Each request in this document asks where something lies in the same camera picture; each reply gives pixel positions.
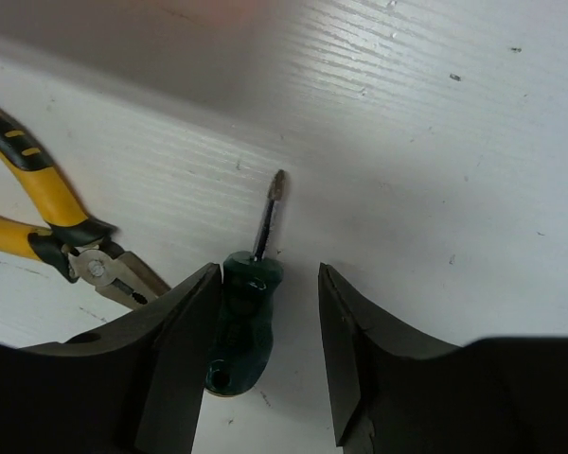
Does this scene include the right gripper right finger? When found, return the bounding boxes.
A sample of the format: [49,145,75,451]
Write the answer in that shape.
[318,264,568,453]

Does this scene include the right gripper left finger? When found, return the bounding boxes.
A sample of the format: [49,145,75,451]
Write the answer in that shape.
[0,263,222,453]

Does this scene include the green orange screwdriver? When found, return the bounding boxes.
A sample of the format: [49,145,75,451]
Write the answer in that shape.
[204,169,286,397]

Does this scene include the yellow pliers right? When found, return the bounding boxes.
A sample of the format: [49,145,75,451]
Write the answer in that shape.
[0,109,169,309]

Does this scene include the pink plastic toolbox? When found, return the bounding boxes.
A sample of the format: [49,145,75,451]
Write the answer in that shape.
[0,1,302,110]

